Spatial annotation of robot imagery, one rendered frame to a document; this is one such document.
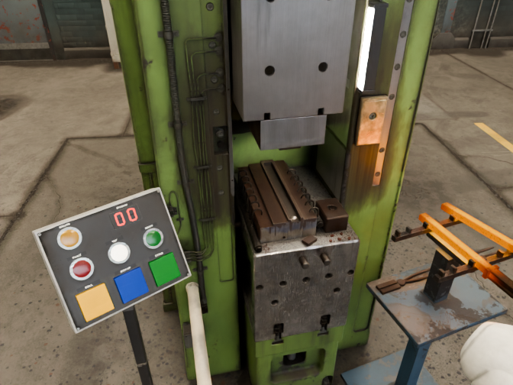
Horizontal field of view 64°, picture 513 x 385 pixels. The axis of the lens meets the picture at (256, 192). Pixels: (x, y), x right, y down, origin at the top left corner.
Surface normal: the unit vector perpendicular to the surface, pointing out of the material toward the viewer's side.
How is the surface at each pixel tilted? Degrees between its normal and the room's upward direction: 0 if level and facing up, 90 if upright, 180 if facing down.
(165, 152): 90
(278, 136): 90
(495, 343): 34
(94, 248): 60
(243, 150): 90
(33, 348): 0
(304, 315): 90
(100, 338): 0
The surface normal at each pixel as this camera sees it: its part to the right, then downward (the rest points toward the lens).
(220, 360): 0.22, 0.53
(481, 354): -0.79, -0.41
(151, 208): 0.53, -0.04
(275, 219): 0.00, -0.84
